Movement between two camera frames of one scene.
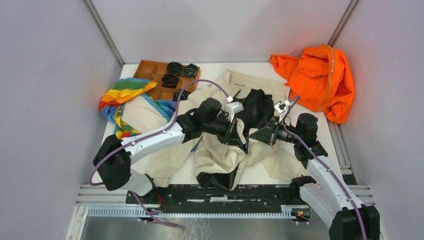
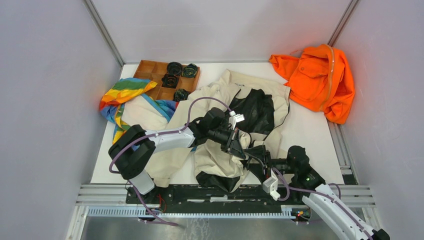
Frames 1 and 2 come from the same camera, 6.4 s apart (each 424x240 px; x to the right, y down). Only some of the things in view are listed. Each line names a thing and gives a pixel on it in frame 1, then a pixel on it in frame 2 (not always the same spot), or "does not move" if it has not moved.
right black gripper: (267, 134) -> (260, 151)
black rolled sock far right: (190, 71) does not move
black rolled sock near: (184, 96) does not move
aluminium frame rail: (94, 201) does not move
